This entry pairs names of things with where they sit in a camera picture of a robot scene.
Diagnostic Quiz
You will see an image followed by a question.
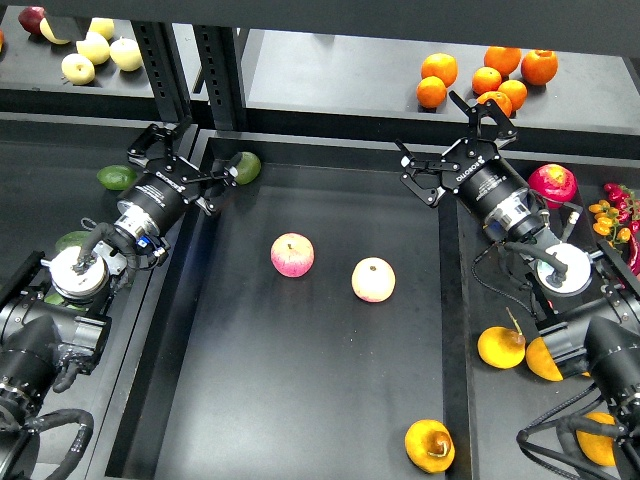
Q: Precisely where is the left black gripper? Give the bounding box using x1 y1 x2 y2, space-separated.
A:
117 115 242 233

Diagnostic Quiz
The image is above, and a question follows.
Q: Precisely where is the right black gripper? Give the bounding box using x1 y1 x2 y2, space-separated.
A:
394 91 528 213

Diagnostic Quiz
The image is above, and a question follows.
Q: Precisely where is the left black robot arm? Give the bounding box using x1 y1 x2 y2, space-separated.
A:
1 124 242 479

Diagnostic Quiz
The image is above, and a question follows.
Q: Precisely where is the green avocado tray corner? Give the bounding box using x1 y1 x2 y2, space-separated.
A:
231 151 262 185

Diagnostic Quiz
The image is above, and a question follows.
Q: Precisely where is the green avocado left tray top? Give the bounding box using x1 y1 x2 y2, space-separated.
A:
96 165 137 191

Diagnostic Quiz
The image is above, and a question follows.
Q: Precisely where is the pale yellow pear right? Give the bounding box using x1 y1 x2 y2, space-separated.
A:
110 37 143 72

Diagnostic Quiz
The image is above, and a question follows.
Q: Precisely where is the pale yellow pear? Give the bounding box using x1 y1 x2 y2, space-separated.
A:
110 37 143 72
89 17 115 41
76 31 110 65
61 53 95 86

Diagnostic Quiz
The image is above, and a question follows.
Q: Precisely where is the pale yellow pear front left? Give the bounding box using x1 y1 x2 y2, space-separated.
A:
61 53 95 86

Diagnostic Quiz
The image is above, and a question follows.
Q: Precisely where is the pale yellow pear middle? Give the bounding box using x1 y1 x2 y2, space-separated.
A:
76 31 110 65

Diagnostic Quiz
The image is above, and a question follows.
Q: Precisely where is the green avocado cluster top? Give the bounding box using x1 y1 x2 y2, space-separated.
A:
55 230 91 253

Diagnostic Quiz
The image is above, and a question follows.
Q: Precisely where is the green avocado cluster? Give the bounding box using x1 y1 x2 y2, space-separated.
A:
55 230 91 253
44 293 87 311

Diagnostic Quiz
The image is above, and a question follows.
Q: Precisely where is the pale yellow pear back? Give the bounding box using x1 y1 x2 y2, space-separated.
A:
89 17 115 41

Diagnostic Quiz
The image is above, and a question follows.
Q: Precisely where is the yellow pear with stem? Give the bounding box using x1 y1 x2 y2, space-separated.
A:
477 307 526 369

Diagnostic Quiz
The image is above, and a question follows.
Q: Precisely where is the pale yellow pear partly hidden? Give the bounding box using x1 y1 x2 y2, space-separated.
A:
39 18 70 45

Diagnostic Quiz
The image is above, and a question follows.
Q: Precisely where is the green avocado cluster bottom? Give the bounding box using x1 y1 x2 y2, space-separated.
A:
44 293 87 311

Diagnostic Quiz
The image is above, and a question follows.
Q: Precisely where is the yellow pear middle right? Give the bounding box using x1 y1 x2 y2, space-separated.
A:
525 337 564 382

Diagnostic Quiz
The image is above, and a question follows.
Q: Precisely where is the yellow pear in center tray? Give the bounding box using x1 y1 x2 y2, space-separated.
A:
404 419 456 474

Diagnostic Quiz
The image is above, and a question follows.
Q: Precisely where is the yellow pear bottom right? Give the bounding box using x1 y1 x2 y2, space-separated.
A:
576 412 616 467

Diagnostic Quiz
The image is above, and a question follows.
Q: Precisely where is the orange front bottom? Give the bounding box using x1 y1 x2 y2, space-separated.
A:
477 91 512 117

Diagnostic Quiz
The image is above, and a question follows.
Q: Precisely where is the orange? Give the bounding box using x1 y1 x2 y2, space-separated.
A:
521 49 559 86
416 76 447 109
477 91 512 117
498 79 528 112
484 46 522 77
421 52 458 87

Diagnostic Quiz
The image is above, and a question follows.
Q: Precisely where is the orange far left lower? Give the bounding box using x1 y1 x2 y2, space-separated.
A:
416 76 447 109

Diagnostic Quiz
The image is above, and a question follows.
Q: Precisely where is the orange right lower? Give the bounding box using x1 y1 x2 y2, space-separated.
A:
498 79 528 112

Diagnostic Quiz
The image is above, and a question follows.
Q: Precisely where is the red apple right tray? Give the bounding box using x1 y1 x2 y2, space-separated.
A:
528 163 578 209

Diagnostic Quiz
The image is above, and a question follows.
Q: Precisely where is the orange far left upper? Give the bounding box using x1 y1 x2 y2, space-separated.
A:
421 52 458 87

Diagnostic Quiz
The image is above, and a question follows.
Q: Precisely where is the orange top middle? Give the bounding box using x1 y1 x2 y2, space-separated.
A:
484 46 522 77

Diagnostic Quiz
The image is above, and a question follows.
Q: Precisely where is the orange top right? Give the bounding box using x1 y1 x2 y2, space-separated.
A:
521 49 559 86

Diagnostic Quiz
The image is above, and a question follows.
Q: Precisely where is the pink red apple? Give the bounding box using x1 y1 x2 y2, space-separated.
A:
270 232 315 278

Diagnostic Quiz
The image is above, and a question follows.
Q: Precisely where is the left black tray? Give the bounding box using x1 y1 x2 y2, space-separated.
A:
0 111 201 480

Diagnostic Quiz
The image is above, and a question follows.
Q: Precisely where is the pale yellow pink apple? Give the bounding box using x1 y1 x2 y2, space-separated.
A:
351 257 396 303

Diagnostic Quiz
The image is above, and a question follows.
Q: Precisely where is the cherry tomato bunch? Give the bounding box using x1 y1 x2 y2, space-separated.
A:
588 182 639 246

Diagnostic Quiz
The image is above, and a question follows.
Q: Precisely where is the red chili pepper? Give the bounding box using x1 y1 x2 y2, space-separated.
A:
626 235 640 275

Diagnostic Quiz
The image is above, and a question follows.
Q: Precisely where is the dark red apple shelf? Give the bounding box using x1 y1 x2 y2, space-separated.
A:
18 6 45 36

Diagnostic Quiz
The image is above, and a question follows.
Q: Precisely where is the center black tray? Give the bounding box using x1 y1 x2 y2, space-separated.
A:
104 128 474 480

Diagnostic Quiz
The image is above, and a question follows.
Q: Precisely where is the black perforated shelf post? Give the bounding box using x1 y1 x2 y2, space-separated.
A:
131 20 247 131

